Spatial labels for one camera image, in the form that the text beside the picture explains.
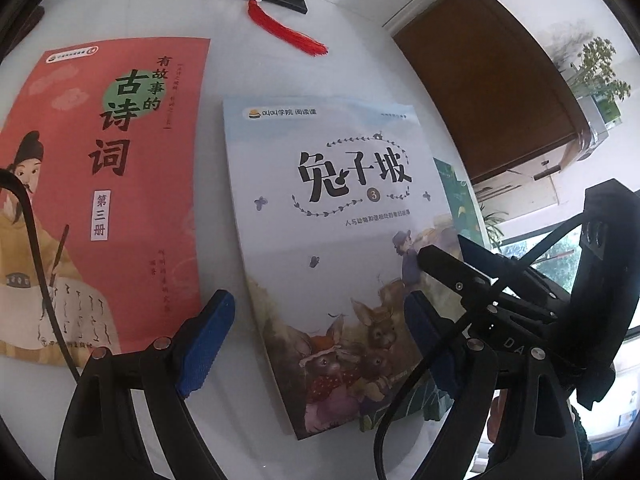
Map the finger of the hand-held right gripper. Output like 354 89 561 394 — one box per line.
417 245 494 311
457 234 560 322

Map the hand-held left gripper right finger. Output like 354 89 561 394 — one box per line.
403 290 587 480

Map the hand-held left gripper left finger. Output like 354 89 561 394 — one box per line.
54 289 236 480

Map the pale rabbit cover book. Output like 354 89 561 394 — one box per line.
221 95 469 441

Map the pink poet cover book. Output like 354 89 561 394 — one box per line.
0 37 211 367

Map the person's right forearm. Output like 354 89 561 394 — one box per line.
571 406 596 462

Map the person's right hand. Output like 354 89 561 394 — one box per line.
490 394 505 443

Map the green long leaf potted plant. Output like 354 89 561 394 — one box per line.
479 202 509 249

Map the green flower print book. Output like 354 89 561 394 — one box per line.
357 156 484 434

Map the silver white appliance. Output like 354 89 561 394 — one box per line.
580 95 624 154

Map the brown wooden cabinet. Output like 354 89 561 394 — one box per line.
392 0 591 206

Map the potted plant with yellow flowers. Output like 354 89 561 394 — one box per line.
567 37 632 111

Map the red tassel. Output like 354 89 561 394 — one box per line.
239 0 329 57

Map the thick black cable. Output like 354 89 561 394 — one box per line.
0 169 84 382

